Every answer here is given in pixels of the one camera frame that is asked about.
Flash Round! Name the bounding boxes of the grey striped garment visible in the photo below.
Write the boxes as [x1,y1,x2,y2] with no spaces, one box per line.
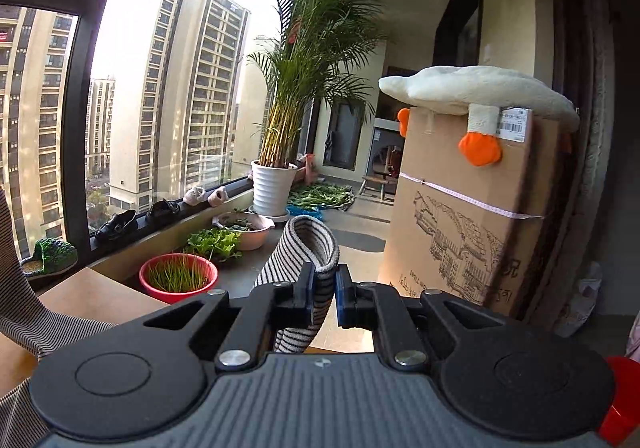
[1,199,337,447]

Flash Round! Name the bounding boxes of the red basin with grass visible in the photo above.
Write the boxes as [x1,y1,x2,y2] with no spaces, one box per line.
[138,253,218,304]

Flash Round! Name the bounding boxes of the green leafy vegetable plant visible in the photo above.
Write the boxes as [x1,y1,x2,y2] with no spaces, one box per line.
[182,228,242,264]

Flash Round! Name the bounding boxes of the pink basin with plants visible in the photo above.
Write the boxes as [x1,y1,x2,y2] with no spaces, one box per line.
[212,211,276,252]

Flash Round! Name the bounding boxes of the large cardboard box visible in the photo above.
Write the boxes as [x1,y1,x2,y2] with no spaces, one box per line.
[378,108,561,317]

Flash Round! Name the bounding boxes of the small pink baby shoe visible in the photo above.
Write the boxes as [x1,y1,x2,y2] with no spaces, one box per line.
[182,186,207,206]

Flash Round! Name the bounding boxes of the black shoe on sill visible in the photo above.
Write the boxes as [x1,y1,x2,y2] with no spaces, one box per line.
[94,210,138,243]
[145,199,180,229]

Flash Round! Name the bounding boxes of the small wooden stool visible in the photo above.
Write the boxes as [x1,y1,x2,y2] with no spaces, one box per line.
[357,175,397,202]

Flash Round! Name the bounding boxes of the green vegetables on floor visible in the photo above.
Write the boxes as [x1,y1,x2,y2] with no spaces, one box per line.
[288,182,355,211]

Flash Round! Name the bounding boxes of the green knitted slipper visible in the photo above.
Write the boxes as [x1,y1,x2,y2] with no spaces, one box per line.
[21,238,78,279]

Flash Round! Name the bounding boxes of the red plastic stool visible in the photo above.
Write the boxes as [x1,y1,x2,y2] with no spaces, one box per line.
[598,356,640,447]

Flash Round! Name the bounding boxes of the white plush goose toy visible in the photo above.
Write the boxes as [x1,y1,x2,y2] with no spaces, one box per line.
[378,66,579,166]

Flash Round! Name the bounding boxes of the palm plant in white pot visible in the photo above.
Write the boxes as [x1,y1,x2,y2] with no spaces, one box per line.
[248,0,386,218]

